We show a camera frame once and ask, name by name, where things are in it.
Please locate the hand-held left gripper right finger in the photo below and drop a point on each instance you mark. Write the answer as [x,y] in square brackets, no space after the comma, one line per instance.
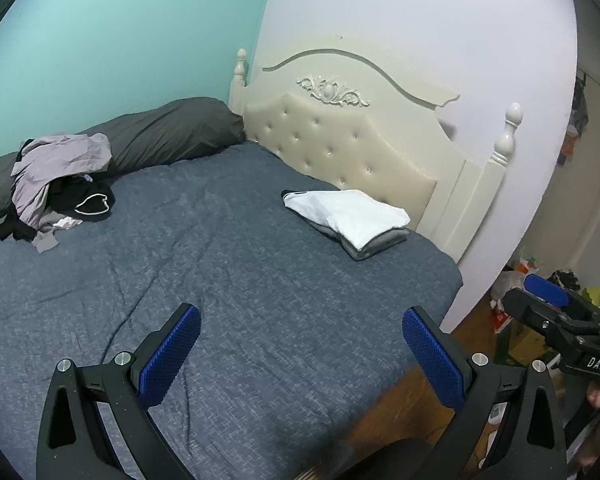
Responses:
[430,355]

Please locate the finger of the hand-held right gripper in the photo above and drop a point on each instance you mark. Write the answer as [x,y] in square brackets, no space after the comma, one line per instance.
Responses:
[527,310]
[547,287]

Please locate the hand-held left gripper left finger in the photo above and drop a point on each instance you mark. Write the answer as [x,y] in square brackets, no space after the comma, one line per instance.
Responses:
[172,355]

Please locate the white polo shirt black trim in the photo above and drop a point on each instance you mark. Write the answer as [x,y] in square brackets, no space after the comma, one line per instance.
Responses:
[350,212]

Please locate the hanging dark clothes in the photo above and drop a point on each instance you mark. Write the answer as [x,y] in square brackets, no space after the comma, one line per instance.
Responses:
[575,120]

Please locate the orange snack packet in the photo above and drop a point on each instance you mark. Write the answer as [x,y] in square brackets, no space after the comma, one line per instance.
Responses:
[501,320]

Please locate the bed with blue sheet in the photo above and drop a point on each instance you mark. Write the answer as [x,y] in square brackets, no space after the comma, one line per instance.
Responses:
[230,270]

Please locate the small grey cloth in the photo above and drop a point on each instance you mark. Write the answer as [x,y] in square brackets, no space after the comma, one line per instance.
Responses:
[380,247]

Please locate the cream tufted headboard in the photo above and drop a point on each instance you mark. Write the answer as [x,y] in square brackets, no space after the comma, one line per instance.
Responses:
[360,145]

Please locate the dark grey long pillow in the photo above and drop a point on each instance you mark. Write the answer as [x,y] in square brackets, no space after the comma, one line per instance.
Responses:
[170,130]

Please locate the light grey garment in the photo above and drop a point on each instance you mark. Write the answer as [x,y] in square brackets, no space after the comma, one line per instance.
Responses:
[60,160]

